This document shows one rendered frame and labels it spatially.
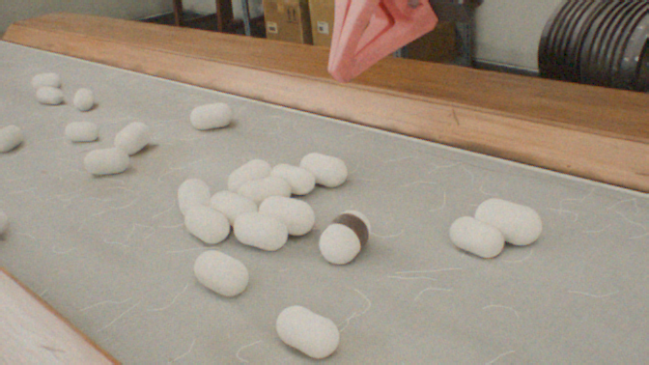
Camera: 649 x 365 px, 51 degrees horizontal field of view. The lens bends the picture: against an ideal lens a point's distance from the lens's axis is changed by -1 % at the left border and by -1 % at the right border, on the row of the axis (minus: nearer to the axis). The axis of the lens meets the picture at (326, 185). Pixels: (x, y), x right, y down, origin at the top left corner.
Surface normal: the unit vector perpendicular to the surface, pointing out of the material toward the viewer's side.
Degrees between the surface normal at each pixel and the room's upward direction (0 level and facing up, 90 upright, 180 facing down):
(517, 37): 88
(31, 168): 0
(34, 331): 0
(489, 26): 89
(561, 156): 45
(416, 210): 0
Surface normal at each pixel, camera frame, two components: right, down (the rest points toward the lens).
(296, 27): -0.73, 0.35
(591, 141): -0.57, -0.38
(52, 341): -0.10, -0.90
